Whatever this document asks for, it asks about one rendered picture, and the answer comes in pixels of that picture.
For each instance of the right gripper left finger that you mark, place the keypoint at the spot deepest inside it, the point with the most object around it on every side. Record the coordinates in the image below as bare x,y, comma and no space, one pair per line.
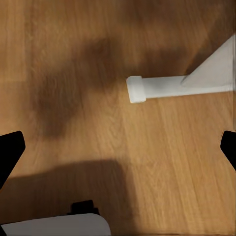
12,147

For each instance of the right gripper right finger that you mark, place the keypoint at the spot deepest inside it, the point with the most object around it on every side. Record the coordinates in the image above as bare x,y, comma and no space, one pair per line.
228,146

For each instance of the desk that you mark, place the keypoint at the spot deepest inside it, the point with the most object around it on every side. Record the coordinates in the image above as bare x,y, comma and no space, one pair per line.
216,74

